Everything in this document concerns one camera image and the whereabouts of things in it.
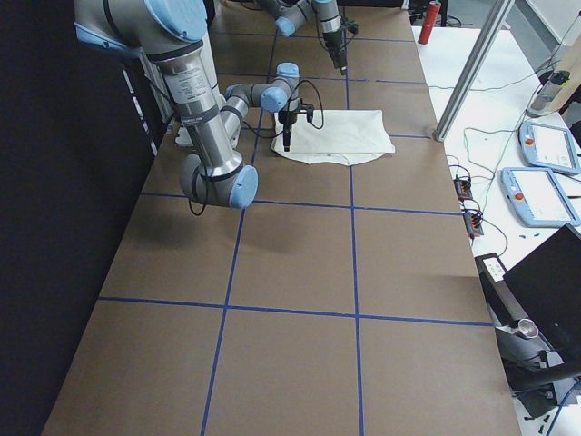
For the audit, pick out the far teach pendant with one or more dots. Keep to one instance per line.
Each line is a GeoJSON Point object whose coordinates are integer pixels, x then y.
{"type": "Point", "coordinates": [548, 146]}

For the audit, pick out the far orange connector module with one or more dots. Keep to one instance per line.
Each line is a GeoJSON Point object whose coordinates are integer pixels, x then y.
{"type": "Point", "coordinates": [463, 188]}

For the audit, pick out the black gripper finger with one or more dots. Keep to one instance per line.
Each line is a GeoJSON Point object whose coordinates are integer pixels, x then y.
{"type": "Point", "coordinates": [340, 62]}
{"type": "Point", "coordinates": [286, 141]}

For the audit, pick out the cream long-sleeve cat shirt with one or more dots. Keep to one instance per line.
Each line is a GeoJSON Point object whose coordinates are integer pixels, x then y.
{"type": "Point", "coordinates": [345, 137]}

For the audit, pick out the teach pendant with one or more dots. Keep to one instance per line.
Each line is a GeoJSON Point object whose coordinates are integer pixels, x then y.
{"type": "Point", "coordinates": [548, 146]}
{"type": "Point", "coordinates": [537, 198]}

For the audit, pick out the clear water bottle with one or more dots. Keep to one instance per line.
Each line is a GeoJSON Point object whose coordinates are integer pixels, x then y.
{"type": "Point", "coordinates": [545, 96]}

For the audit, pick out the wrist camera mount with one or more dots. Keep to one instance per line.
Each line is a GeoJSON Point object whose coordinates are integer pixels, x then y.
{"type": "Point", "coordinates": [307, 110]}
{"type": "Point", "coordinates": [351, 26]}

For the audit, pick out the red cylinder bottle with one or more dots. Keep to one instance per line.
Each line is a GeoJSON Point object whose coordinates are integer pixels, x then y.
{"type": "Point", "coordinates": [430, 18]}

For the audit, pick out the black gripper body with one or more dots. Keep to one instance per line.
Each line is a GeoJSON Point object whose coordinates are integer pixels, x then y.
{"type": "Point", "coordinates": [334, 42]}
{"type": "Point", "coordinates": [287, 121]}

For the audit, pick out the steel cup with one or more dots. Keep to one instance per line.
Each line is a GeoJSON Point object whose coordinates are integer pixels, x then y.
{"type": "Point", "coordinates": [526, 329]}

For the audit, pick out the near teach pendant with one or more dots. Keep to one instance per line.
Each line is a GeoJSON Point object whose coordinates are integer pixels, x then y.
{"type": "Point", "coordinates": [537, 198]}

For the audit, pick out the aluminium frame post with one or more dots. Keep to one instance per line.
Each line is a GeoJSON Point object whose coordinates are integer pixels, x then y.
{"type": "Point", "coordinates": [486, 38]}

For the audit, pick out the black box with white label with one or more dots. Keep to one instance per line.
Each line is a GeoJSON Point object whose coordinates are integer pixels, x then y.
{"type": "Point", "coordinates": [500, 299]}

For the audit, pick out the black laptop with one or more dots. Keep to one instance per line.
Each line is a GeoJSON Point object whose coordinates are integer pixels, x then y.
{"type": "Point", "coordinates": [546, 284]}

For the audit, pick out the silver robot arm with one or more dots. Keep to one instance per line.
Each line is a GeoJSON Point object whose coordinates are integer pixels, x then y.
{"type": "Point", "coordinates": [290, 16]}
{"type": "Point", "coordinates": [173, 36]}

